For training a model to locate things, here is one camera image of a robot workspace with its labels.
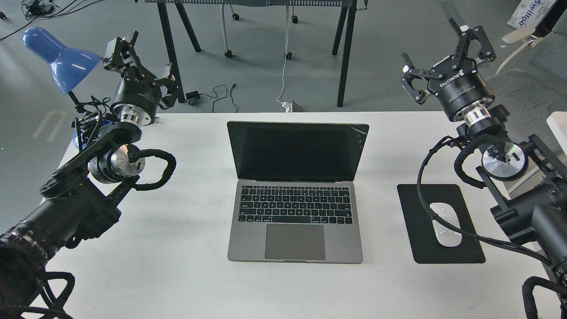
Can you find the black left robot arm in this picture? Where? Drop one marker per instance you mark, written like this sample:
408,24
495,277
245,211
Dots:
82,196

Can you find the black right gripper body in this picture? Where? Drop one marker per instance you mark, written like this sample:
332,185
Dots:
459,88

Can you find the black mouse pad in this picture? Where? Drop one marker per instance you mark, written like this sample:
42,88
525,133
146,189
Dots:
425,247

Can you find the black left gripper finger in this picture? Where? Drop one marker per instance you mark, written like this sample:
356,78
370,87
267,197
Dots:
172,84
121,58

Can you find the grey laptop computer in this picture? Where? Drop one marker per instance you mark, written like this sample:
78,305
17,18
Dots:
295,198

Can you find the white cardboard box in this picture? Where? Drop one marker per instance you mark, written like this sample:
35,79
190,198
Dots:
529,13

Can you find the grey chair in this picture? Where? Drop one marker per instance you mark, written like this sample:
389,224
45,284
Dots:
531,66

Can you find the blue desk lamp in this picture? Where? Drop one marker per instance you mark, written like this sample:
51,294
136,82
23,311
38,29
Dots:
68,66

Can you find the black trestle table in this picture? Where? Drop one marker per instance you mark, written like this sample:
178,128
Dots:
196,25

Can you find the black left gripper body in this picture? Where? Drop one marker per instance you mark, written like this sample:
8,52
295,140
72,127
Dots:
136,101

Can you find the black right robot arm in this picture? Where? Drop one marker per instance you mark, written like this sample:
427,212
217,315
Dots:
505,146

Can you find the black power adapter with cable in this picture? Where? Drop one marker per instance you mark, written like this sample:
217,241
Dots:
193,96

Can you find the rolling chair base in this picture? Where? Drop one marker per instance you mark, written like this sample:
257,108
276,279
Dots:
245,29

